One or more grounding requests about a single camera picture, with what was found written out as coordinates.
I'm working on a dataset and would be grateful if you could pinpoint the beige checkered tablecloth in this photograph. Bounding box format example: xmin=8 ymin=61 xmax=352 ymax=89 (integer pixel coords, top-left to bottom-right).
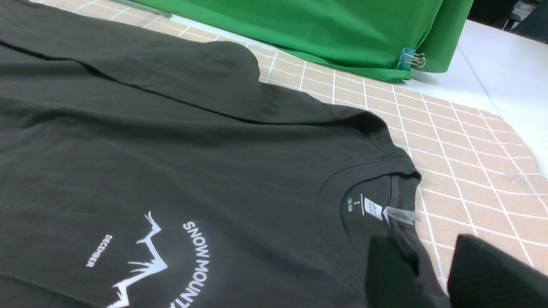
xmin=41 ymin=0 xmax=548 ymax=285

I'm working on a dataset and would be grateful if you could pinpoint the green backdrop cloth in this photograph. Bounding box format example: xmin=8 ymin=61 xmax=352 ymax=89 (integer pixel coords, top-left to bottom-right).
xmin=141 ymin=0 xmax=473 ymax=83

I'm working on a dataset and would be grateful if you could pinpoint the teal binder clip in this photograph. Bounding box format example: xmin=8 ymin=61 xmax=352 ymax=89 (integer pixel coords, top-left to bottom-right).
xmin=397 ymin=47 xmax=426 ymax=71

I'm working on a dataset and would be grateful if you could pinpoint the dark gray long-sleeved shirt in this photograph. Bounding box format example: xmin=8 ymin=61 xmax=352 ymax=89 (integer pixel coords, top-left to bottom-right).
xmin=1 ymin=0 xmax=450 ymax=308

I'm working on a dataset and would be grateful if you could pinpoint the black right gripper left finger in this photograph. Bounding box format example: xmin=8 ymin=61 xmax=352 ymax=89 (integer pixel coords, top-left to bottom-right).
xmin=365 ymin=236 xmax=429 ymax=308

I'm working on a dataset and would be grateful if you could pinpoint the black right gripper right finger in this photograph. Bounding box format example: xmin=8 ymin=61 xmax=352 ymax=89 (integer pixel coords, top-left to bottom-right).
xmin=447 ymin=234 xmax=548 ymax=308

